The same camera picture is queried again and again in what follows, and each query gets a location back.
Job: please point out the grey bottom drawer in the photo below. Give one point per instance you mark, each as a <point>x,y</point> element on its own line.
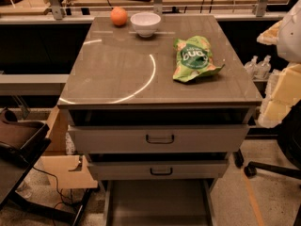
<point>158,203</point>

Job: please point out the grey drawer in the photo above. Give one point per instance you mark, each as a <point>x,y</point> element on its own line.
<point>158,203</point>
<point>158,170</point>
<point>158,139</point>

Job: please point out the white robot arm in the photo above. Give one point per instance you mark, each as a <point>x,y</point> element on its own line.
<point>283,89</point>

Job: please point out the grey drawer cabinet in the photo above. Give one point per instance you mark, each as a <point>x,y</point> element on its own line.
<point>121,79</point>

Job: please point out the grey top drawer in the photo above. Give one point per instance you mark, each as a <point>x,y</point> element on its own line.
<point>158,139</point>

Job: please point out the grey middle drawer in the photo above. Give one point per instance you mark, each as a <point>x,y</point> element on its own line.
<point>158,170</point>

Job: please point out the green chip bag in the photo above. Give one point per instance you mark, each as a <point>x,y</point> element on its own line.
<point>194,59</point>

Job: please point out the white bowl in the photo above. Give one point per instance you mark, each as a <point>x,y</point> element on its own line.
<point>145,24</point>

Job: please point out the orange fruit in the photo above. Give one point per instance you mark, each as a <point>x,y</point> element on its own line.
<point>119,16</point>

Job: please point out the clear bottle left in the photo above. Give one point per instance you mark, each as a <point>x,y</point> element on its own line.
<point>250,66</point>

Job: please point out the cardboard box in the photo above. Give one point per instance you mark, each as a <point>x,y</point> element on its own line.
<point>68,169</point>

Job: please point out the black side table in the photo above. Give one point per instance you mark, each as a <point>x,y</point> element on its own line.
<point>21,145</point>

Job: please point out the black office chair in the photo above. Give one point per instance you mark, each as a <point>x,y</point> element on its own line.
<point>288,138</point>

